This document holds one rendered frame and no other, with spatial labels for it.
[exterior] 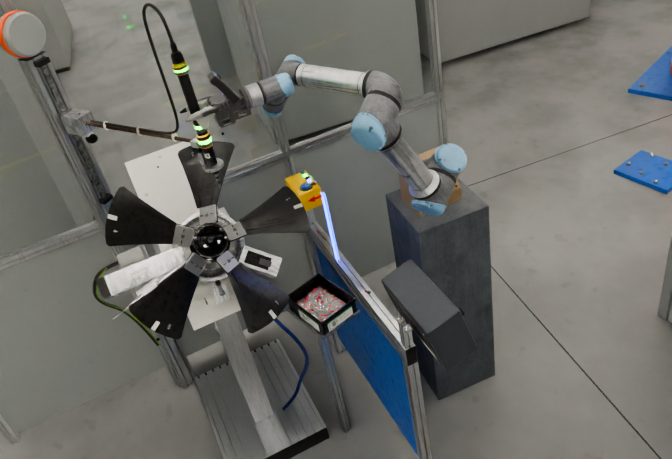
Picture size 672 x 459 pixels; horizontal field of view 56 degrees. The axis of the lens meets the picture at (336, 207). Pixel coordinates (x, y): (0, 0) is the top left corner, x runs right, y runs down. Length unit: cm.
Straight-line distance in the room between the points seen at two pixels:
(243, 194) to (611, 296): 194
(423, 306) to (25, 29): 163
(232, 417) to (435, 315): 165
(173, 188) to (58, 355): 120
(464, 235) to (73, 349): 194
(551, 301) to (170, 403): 202
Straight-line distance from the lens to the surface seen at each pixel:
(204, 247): 222
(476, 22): 600
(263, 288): 230
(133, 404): 354
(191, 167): 235
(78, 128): 252
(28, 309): 320
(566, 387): 318
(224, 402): 323
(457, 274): 262
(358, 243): 351
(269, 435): 305
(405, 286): 183
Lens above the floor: 250
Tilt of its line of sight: 35 degrees down
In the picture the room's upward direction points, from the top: 12 degrees counter-clockwise
